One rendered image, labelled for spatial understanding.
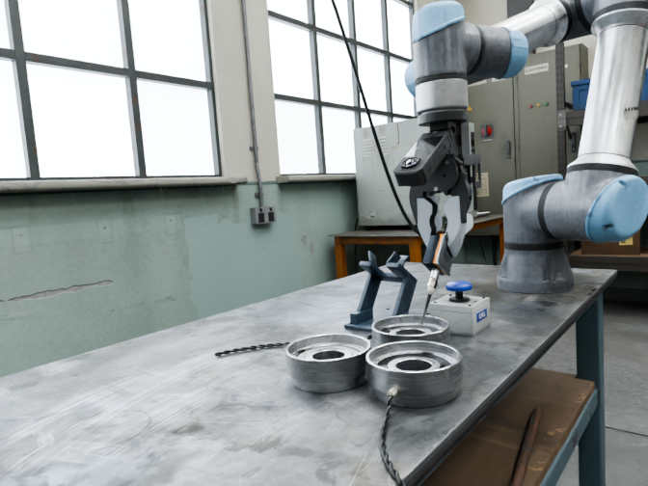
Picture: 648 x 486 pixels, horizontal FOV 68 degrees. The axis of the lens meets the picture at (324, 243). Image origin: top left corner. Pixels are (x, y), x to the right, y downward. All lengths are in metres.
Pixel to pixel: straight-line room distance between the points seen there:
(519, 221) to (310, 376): 0.63
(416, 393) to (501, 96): 4.14
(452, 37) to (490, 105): 3.84
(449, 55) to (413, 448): 0.52
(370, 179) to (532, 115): 1.83
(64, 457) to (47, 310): 1.56
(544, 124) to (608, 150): 3.44
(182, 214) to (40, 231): 0.61
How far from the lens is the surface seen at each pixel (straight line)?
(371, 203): 3.08
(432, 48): 0.75
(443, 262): 0.73
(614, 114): 1.03
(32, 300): 2.06
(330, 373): 0.56
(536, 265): 1.06
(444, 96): 0.74
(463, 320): 0.76
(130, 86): 2.35
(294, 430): 0.50
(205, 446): 0.50
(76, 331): 2.14
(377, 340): 0.66
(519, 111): 4.50
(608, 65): 1.06
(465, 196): 0.72
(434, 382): 0.52
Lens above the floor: 1.02
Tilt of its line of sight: 6 degrees down
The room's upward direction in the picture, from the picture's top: 4 degrees counter-clockwise
